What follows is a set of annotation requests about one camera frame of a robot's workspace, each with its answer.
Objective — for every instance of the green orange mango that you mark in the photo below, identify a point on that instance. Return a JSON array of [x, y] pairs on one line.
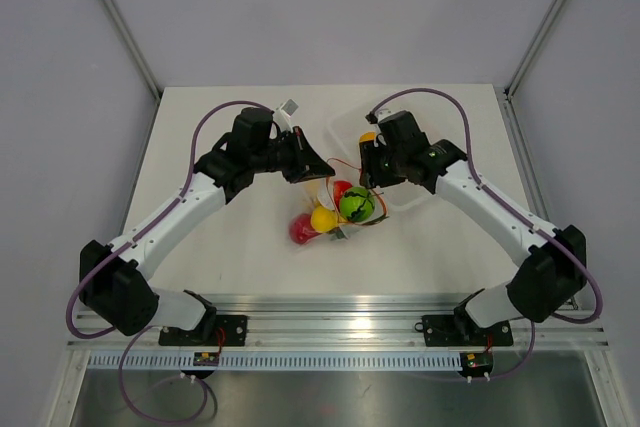
[[368, 138]]

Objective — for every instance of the green apple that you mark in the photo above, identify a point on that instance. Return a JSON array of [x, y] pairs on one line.
[[357, 204]]

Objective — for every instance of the clear orange-zip bag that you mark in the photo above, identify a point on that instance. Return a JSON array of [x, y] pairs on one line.
[[335, 208]]

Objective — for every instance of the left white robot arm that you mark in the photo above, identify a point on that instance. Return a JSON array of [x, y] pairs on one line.
[[114, 277]]

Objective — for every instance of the white slotted cable duct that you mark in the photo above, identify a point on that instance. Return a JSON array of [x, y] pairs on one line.
[[278, 361]]

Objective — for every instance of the aluminium mounting rail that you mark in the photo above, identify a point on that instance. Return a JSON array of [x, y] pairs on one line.
[[356, 323]]

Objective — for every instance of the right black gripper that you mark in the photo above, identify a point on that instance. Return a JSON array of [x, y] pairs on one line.
[[370, 152]]

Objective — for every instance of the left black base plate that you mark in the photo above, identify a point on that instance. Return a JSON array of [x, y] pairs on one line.
[[228, 330]]

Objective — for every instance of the red pomegranate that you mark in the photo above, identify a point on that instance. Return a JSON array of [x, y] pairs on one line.
[[300, 229]]

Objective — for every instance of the yellow bell pepper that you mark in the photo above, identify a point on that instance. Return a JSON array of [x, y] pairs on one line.
[[311, 190]]

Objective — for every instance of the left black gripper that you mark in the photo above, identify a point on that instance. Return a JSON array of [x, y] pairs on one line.
[[306, 163]]

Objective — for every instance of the red apple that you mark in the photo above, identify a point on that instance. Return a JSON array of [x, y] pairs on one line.
[[339, 187]]

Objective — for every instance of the aluminium frame post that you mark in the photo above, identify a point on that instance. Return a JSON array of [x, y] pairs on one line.
[[134, 52], [544, 29]]

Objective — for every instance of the right aluminium frame post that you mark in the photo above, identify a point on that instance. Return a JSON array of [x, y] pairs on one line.
[[544, 29]]

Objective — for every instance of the yellow lemon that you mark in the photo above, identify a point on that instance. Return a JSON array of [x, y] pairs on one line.
[[323, 220]]

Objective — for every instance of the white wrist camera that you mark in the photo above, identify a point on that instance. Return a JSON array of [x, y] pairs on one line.
[[376, 116], [286, 111]]

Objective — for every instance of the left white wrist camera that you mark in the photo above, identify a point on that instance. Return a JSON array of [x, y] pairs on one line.
[[286, 111]]

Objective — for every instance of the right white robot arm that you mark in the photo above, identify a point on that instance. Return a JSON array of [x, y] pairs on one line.
[[547, 258]]

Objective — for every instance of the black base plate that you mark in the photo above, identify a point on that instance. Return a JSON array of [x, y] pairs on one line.
[[228, 330], [444, 330]]

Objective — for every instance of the left aluminium frame post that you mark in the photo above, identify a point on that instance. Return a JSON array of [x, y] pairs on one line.
[[134, 52]]

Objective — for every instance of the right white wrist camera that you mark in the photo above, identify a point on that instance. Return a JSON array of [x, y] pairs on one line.
[[376, 116]]

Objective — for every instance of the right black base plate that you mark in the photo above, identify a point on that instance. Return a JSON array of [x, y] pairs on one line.
[[444, 330]]

